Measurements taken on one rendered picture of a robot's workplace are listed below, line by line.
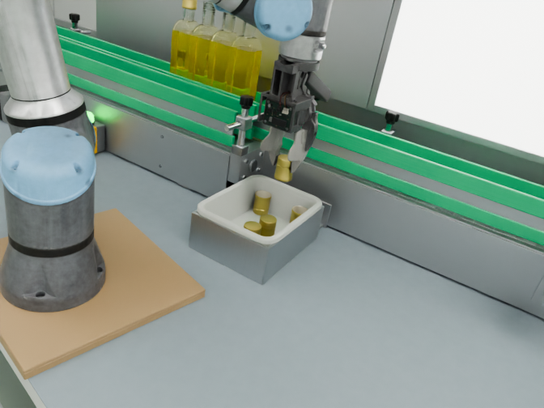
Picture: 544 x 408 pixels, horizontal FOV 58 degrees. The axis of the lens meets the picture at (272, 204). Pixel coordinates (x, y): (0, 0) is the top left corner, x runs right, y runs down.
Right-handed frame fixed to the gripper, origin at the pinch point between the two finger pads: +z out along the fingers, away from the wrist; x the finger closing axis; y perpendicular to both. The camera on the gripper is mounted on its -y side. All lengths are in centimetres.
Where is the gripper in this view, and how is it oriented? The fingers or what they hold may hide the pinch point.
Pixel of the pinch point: (286, 161)
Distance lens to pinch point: 94.4
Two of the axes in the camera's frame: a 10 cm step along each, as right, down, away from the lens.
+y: -5.2, 3.3, -7.8
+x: 8.4, 3.7, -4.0
